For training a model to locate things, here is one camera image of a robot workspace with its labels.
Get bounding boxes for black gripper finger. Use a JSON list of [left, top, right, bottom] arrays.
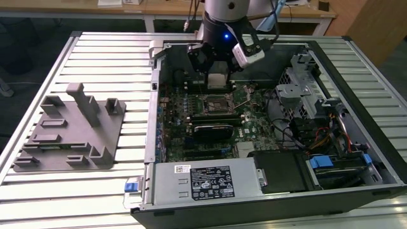
[[187, 43, 211, 75], [227, 53, 246, 73]]

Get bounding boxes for CPU socket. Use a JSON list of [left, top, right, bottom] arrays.
[[202, 94, 238, 115]]

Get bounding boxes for black RAM slot row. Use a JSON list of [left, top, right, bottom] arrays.
[[185, 79, 237, 94], [190, 114, 245, 126]]

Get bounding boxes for thin metal locking lever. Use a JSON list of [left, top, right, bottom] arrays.
[[209, 104, 239, 114]]

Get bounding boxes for metal drive cage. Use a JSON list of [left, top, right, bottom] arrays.
[[275, 52, 330, 120]]

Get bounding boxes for black graphics card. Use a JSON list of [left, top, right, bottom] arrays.
[[191, 123, 235, 144]]

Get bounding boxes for green motherboard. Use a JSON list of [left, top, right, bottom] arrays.
[[158, 80, 281, 163]]

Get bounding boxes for silver chipset heatsink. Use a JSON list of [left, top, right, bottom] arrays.
[[237, 142, 257, 158]]

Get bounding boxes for black expansion slot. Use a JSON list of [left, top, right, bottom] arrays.
[[185, 149, 223, 160]]

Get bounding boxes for grey parts rack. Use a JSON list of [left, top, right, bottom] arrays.
[[12, 82, 129, 172]]

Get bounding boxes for wooden cabinet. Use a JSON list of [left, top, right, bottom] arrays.
[[326, 0, 407, 69]]

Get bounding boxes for black plastic shroud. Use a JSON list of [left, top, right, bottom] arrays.
[[247, 150, 323, 194]]

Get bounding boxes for hard disk in blue carrier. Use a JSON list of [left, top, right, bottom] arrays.
[[306, 154, 374, 190]]

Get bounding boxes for silver power supply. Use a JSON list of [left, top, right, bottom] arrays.
[[143, 159, 267, 208]]

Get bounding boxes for green RAM stick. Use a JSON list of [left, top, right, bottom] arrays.
[[38, 142, 74, 150]]

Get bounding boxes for grey stand foot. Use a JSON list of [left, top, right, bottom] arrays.
[[0, 76, 14, 98]]

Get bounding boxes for black open PC case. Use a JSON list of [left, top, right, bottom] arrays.
[[123, 35, 407, 229]]

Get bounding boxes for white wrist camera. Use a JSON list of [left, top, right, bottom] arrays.
[[231, 35, 266, 68]]

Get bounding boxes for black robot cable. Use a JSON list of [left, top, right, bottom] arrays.
[[269, 0, 283, 45]]

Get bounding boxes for wooden desk white frame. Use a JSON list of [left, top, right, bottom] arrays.
[[0, 0, 339, 36]]

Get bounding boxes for orange yellow wire bundle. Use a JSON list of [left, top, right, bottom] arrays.
[[307, 137, 330, 155]]

